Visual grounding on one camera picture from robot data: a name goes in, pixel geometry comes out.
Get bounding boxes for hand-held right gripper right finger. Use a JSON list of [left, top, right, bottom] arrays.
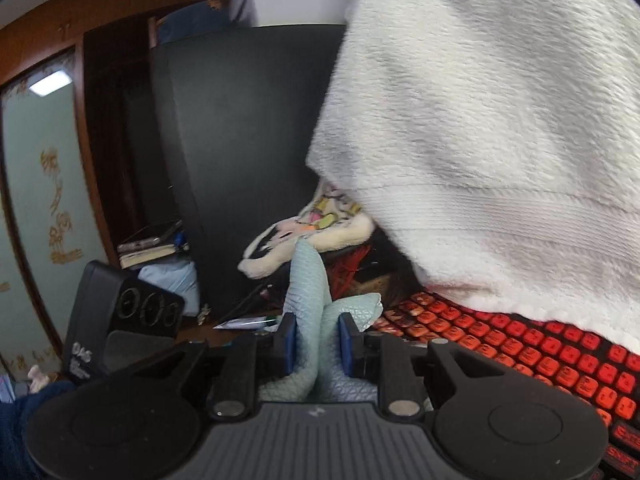
[[339, 312, 508, 421]]

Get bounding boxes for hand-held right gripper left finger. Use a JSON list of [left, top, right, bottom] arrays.
[[131, 312, 300, 422]]

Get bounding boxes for light blue cleaning cloth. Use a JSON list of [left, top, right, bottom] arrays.
[[260, 240, 385, 403]]

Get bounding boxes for person's left forearm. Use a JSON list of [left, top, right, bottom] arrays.
[[0, 380, 76, 480]]

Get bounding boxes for thick dark-covered book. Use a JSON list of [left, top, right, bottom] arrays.
[[120, 242, 190, 269]]

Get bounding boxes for black desk mat red print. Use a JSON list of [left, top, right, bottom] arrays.
[[320, 230, 421, 311]]

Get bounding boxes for light blue plastic bag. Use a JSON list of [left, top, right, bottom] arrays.
[[137, 260, 199, 317]]

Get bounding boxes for frosted glass door panel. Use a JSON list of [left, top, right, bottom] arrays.
[[0, 200, 56, 378], [0, 50, 108, 361]]

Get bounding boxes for cream cartoon plush cushion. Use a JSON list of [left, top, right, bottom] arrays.
[[237, 182, 376, 280]]

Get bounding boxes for black keyboard red keys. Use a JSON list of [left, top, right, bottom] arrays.
[[372, 290, 640, 480]]

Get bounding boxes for black computer case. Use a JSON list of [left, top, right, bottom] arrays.
[[149, 22, 351, 323]]

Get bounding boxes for white terry towel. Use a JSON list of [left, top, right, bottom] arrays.
[[306, 0, 640, 356]]

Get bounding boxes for brown wooden wardrobe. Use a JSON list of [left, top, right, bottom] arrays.
[[0, 0, 236, 386]]

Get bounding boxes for blue printed bag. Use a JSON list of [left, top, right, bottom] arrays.
[[157, 0, 232, 47]]

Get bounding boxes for white cardboard box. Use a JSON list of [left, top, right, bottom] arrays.
[[230, 0, 362, 28]]

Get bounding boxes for black cable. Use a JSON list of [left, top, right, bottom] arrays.
[[217, 285, 273, 323]]

